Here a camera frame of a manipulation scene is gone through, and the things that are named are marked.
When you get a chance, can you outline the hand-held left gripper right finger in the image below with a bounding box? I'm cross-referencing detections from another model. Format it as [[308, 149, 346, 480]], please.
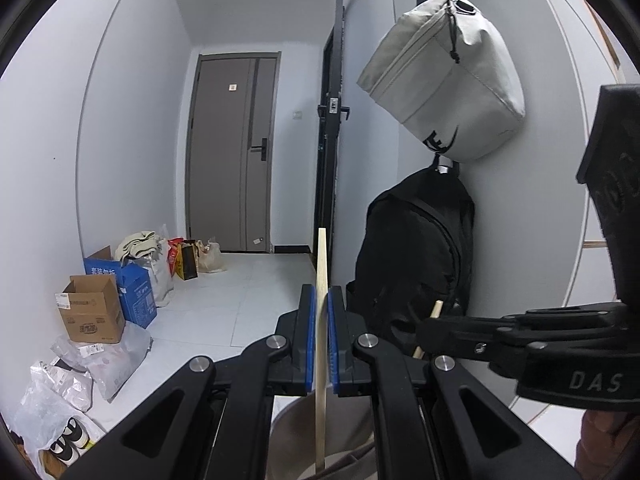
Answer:
[[326, 285, 576, 480]]

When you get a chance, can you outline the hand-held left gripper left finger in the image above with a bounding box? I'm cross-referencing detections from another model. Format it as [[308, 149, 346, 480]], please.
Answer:
[[60, 284, 317, 480]]

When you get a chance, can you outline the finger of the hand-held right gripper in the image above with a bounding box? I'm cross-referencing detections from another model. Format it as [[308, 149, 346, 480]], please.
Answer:
[[492, 301, 625, 335], [416, 315, 533, 377]]

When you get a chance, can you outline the wooden chopstick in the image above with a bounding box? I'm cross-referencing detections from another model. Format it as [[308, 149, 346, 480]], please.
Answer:
[[412, 300, 445, 359], [314, 228, 329, 474]]

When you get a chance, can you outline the translucent grey utensil holder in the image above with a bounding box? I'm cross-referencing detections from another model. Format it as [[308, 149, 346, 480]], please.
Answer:
[[265, 395, 377, 480]]

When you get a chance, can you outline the black backpack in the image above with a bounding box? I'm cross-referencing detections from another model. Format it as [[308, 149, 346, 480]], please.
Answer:
[[345, 165, 476, 357]]

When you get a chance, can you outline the beige plastic bag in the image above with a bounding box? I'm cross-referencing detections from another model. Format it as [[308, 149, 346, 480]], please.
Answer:
[[194, 239, 229, 275]]

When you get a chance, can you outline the black and yellow bag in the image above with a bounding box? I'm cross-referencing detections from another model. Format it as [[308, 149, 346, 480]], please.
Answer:
[[175, 241, 200, 281]]

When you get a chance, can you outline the red snack bag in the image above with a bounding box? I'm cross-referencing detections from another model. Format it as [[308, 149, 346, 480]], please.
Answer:
[[167, 237, 186, 279]]

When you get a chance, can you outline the white plastic sack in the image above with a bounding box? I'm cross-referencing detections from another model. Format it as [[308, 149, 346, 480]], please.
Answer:
[[144, 224, 176, 309]]

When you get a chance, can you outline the blue cardboard box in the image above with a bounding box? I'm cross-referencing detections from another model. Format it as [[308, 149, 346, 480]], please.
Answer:
[[83, 245, 158, 330]]

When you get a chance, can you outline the black open door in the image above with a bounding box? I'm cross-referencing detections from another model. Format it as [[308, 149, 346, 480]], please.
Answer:
[[315, 0, 352, 288]]

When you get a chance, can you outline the cream cloth bag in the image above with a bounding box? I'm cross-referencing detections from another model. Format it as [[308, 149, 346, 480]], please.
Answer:
[[115, 230, 159, 262]]

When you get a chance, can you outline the grey door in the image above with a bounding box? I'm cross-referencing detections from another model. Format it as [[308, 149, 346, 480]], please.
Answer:
[[184, 52, 282, 254]]

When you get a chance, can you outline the grey sling bag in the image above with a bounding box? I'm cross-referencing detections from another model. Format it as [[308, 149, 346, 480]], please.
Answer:
[[356, 0, 527, 164]]

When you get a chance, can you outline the brown cardboard box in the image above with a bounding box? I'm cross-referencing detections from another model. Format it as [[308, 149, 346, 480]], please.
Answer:
[[56, 275, 126, 345]]

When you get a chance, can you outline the crumpled silver plastic bag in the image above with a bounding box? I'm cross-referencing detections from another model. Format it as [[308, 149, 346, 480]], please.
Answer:
[[29, 359, 94, 412]]

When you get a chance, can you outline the white and black shoe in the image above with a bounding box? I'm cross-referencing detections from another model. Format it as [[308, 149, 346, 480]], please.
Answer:
[[49, 416, 92, 462]]

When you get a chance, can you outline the plastic bag with shoes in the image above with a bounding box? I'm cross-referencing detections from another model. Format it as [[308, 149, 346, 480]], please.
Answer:
[[9, 385, 109, 480]]

